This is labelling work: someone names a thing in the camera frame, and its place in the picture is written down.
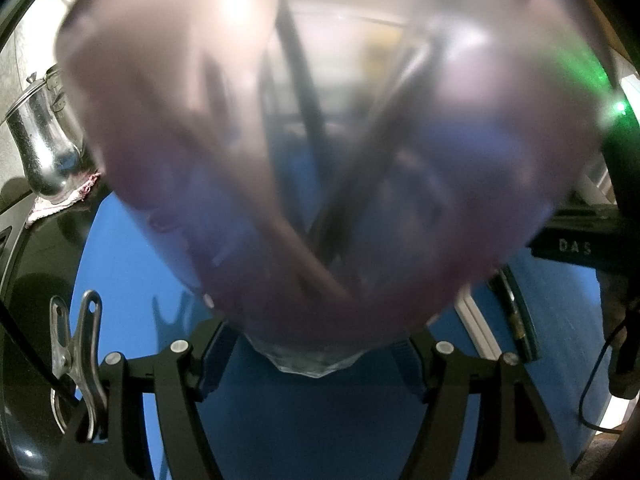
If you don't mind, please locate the stainless steel kettle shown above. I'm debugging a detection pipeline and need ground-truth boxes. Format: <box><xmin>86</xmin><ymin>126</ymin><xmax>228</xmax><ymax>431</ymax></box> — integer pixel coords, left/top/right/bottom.
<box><xmin>4</xmin><ymin>65</ymin><xmax>98</xmax><ymax>198</ymax></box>

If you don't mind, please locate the white cloth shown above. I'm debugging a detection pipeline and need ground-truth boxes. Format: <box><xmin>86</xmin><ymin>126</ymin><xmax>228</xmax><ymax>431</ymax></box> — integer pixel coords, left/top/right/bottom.
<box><xmin>25</xmin><ymin>172</ymin><xmax>101</xmax><ymax>228</ymax></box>

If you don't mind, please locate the metal spring clip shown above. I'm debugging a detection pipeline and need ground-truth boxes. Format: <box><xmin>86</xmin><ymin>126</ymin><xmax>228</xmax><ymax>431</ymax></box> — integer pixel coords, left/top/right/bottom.
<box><xmin>49</xmin><ymin>290</ymin><xmax>110</xmax><ymax>443</ymax></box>

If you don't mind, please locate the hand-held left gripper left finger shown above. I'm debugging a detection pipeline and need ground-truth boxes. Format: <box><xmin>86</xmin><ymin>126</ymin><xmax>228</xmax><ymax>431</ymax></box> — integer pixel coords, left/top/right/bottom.
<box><xmin>52</xmin><ymin>317</ymin><xmax>238</xmax><ymax>480</ymax></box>

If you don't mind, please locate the purple plastic cup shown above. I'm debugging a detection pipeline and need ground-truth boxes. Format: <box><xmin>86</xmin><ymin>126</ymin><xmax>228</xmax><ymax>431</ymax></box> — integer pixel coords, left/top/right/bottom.
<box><xmin>52</xmin><ymin>0</ymin><xmax>618</xmax><ymax>378</ymax></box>

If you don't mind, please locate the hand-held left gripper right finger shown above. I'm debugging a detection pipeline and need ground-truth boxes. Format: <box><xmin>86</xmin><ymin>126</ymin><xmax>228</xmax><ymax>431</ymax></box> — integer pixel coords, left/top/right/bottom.
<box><xmin>392</xmin><ymin>330</ymin><xmax>571</xmax><ymax>480</ymax></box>

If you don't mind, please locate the black cable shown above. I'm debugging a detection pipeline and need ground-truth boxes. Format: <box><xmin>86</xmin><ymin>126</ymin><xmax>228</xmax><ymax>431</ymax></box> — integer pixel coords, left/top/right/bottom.
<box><xmin>579</xmin><ymin>317</ymin><xmax>633</xmax><ymax>433</ymax></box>
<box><xmin>0</xmin><ymin>302</ymin><xmax>81</xmax><ymax>406</ymax></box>

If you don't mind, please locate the blue mat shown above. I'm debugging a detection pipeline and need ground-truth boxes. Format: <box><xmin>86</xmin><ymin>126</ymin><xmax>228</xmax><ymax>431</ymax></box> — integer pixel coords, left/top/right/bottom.
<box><xmin>67</xmin><ymin>190</ymin><xmax>618</xmax><ymax>480</ymax></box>

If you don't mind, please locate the plain teal chopstick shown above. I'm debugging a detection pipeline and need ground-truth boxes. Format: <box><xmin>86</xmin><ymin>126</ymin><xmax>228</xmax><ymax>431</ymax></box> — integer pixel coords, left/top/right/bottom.
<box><xmin>272</xmin><ymin>0</ymin><xmax>331</xmax><ymax>246</ymax></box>

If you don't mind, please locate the silver kitchen appliance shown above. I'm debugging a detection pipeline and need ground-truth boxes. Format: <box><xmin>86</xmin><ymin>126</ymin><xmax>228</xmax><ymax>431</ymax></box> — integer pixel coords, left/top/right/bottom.
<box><xmin>572</xmin><ymin>152</ymin><xmax>621</xmax><ymax>208</ymax></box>

